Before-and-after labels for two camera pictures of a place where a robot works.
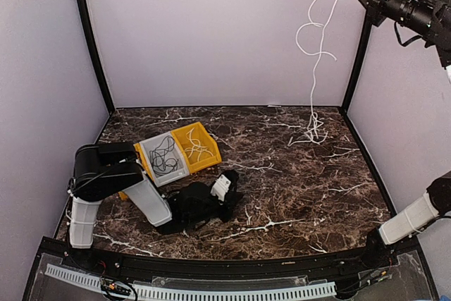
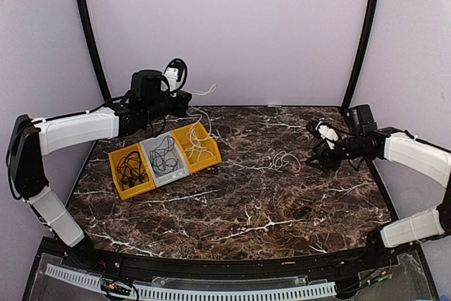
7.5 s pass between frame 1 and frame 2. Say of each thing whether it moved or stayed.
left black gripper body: moved
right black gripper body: moved
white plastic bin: stayed
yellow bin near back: stayed
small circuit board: stayed
